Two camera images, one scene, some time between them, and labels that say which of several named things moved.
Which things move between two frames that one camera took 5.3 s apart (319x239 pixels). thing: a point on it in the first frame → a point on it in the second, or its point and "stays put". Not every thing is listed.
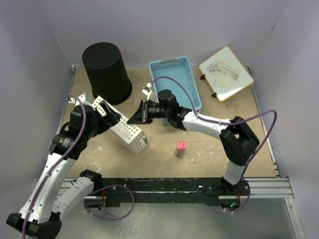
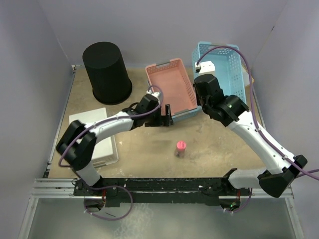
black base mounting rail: x=204 y=191 stays put
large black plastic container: x=108 y=80 stays put
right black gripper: x=142 y=116 → x=197 y=97
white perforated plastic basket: x=126 y=132 → x=105 y=152
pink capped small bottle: x=181 y=147 stays put
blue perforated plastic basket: x=179 y=68 → x=227 y=59
